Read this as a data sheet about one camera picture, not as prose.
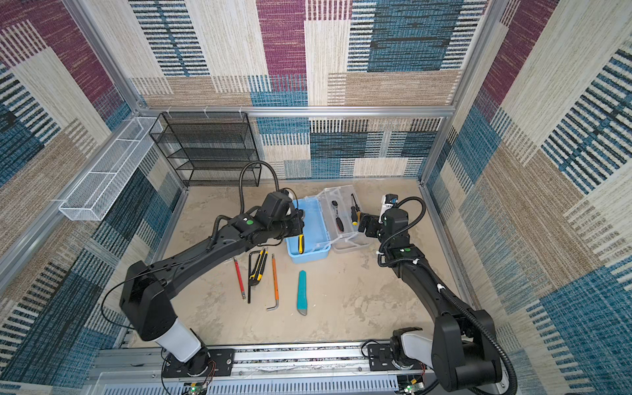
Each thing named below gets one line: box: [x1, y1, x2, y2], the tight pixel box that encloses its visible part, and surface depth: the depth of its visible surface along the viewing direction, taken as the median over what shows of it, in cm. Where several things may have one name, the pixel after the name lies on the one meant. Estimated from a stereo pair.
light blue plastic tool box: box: [284, 184, 371, 265], surface depth 96 cm
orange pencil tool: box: [265, 253, 280, 312], surface depth 91 cm
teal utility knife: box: [296, 269, 308, 316], surface depth 87 cm
